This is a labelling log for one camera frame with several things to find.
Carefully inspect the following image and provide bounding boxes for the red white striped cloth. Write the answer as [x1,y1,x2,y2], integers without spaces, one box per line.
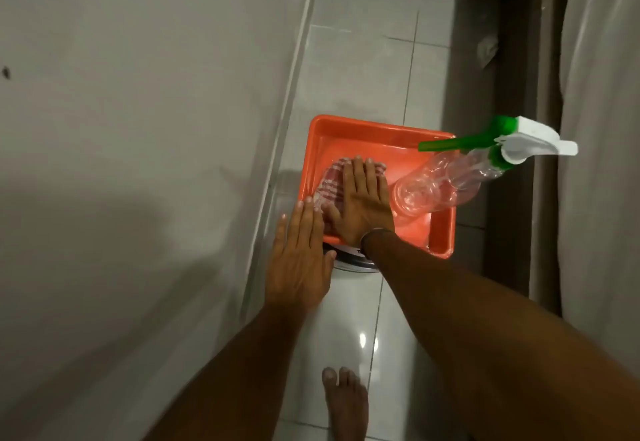
[315,157,388,236]

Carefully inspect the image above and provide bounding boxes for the clear spray bottle green head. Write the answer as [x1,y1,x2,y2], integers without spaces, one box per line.
[391,115,579,218]

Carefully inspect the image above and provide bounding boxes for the brown door frame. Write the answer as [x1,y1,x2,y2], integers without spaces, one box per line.
[442,0,571,306]

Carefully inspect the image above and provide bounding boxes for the person's right forearm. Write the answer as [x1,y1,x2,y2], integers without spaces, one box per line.
[361,231,640,441]

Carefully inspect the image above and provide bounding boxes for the person's right hand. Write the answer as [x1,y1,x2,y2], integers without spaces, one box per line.
[321,155,397,249]

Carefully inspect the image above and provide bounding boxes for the thin metal bangle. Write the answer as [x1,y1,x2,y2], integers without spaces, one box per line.
[359,228,396,256]

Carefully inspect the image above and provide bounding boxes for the person's left hand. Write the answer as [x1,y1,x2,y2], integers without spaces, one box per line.
[265,197,337,314]

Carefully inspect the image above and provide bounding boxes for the person's left forearm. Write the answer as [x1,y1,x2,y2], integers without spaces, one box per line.
[145,301,311,441]

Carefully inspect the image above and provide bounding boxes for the person's bare foot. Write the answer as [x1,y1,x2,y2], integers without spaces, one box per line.
[321,367,370,441]

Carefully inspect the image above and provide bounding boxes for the orange plastic tray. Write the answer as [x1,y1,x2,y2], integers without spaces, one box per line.
[298,114,457,260]

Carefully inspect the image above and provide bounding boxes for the grey round base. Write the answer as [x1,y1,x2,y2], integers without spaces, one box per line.
[322,242,382,274]

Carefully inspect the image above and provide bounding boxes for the white paper scrap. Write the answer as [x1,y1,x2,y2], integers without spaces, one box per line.
[477,35,500,67]

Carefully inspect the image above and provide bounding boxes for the white curtain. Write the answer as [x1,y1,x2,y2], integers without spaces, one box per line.
[530,0,640,376]

